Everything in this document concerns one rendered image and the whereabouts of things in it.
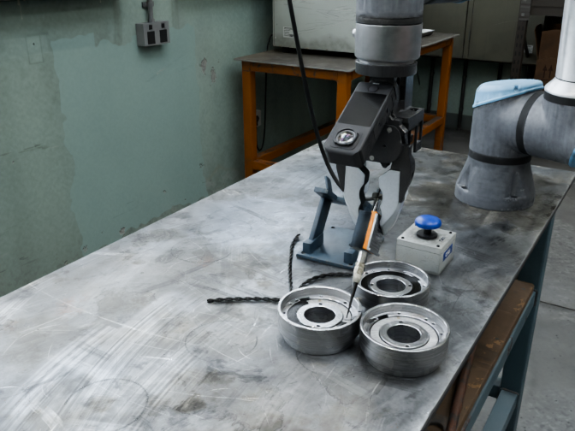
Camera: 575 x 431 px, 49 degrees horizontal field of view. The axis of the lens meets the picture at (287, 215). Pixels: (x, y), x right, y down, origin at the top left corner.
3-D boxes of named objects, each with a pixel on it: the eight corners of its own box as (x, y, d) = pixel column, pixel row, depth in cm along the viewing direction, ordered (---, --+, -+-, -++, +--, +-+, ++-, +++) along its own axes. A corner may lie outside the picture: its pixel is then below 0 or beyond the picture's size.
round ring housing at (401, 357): (465, 364, 73) (469, 335, 72) (394, 392, 69) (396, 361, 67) (409, 321, 82) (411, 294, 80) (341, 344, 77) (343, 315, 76)
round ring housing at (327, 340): (376, 345, 77) (378, 317, 75) (299, 368, 73) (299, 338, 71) (335, 305, 86) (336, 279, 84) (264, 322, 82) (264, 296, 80)
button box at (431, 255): (438, 276, 94) (441, 246, 92) (394, 264, 97) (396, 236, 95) (456, 256, 100) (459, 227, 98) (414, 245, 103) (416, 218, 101)
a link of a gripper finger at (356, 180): (376, 217, 84) (387, 153, 80) (358, 233, 79) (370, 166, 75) (354, 210, 85) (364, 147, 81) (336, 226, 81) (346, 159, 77)
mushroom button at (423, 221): (433, 255, 95) (436, 224, 93) (408, 249, 96) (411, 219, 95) (442, 245, 98) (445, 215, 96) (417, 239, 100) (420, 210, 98)
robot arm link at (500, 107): (491, 137, 128) (500, 70, 123) (553, 151, 118) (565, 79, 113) (455, 148, 121) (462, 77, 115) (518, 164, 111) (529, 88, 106)
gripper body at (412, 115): (423, 153, 80) (431, 57, 75) (400, 173, 73) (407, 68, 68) (367, 145, 83) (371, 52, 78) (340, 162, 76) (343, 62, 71)
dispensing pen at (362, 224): (330, 312, 76) (365, 182, 78) (341, 315, 80) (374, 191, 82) (346, 316, 75) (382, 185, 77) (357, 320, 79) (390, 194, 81)
